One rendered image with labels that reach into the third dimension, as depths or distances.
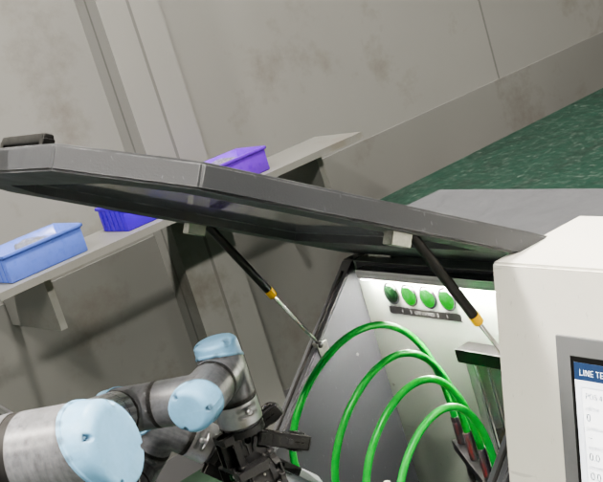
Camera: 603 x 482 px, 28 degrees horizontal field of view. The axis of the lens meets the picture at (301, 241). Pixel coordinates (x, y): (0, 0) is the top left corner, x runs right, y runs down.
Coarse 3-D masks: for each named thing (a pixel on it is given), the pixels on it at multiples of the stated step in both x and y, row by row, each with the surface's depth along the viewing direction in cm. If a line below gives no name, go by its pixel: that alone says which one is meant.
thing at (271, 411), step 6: (270, 402) 221; (264, 408) 218; (270, 408) 217; (276, 408) 217; (264, 414) 216; (270, 414) 217; (276, 414) 217; (264, 420) 216; (270, 420) 217; (276, 420) 218; (264, 426) 216
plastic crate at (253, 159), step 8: (232, 152) 541; (240, 152) 540; (248, 152) 520; (256, 152) 523; (264, 152) 526; (208, 160) 533; (216, 160) 526; (224, 160) 524; (232, 160) 515; (240, 160) 518; (248, 160) 521; (256, 160) 523; (264, 160) 526; (240, 168) 518; (248, 168) 521; (256, 168) 523; (264, 168) 526
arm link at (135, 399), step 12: (144, 384) 189; (96, 396) 183; (108, 396) 183; (120, 396) 184; (132, 396) 187; (144, 396) 187; (132, 408) 184; (144, 408) 187; (0, 420) 151; (144, 420) 187
